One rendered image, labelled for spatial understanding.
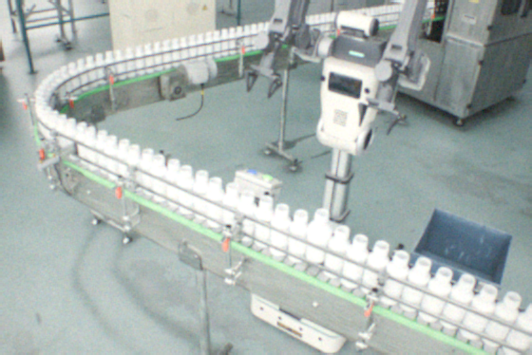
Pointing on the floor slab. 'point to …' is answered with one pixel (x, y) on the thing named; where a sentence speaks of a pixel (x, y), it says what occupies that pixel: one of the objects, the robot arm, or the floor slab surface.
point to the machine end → (476, 55)
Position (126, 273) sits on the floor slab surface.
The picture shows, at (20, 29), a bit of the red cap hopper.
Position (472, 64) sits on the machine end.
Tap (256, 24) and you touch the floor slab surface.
